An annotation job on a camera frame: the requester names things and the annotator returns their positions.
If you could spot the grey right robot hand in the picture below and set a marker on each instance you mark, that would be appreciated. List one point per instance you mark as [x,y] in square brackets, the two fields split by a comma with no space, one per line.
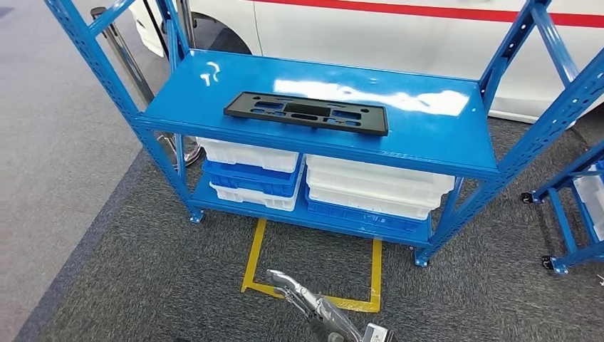
[325,314]

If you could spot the black plastic plate part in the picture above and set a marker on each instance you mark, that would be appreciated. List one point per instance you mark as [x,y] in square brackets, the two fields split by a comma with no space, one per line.
[306,109]

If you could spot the blue metal shelf rack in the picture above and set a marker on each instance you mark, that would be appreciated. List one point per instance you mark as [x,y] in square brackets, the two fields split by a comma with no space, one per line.
[424,137]

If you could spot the yellow floor tape square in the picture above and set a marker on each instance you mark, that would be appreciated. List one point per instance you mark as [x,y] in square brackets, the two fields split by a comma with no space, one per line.
[253,255]

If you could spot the large white plastic bin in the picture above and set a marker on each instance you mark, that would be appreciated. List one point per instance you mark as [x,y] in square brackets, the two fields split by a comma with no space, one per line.
[373,190]
[377,173]
[368,206]

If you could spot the small blue plastic bin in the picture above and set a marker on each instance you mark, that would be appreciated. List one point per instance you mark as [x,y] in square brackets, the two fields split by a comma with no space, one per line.
[245,181]

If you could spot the blue metal rack with casters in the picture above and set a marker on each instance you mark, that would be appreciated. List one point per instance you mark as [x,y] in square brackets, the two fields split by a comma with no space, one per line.
[564,222]

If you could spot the white car with red stripe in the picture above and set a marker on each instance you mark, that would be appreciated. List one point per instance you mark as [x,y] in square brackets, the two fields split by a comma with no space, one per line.
[377,47]

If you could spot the black stanchion belt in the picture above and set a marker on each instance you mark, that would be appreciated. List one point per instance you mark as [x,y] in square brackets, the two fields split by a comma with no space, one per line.
[155,28]

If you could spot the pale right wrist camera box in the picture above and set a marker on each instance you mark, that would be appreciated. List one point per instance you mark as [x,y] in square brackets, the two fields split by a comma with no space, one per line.
[377,334]

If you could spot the chrome stanchion post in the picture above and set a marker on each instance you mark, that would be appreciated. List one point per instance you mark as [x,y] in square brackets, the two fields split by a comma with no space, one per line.
[122,52]
[185,23]

